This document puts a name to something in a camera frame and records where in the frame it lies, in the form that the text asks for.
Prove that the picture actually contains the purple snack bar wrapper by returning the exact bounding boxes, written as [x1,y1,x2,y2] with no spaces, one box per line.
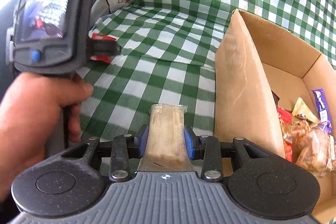
[312,88,333,135]

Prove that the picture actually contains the clear bag of biscuits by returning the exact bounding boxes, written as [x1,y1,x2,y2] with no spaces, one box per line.
[288,121,335,177]

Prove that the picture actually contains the beige rice cracker bar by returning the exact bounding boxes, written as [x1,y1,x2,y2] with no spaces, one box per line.
[138,104,194,172]

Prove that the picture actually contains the yellow snack packet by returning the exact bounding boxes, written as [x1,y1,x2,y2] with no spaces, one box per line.
[291,97,319,123]

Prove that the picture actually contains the red chips bag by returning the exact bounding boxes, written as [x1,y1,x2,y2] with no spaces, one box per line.
[277,106,293,162]

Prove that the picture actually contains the red snack packet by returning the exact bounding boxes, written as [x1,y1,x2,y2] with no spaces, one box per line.
[90,33,121,64]

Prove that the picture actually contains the green white checkered cloth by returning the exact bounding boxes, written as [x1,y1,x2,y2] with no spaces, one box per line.
[76,0,336,177]

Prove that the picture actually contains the person left hand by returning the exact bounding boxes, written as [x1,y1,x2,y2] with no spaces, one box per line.
[1,73,93,201]

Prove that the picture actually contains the brown cardboard box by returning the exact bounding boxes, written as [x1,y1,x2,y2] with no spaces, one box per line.
[215,9,335,223]

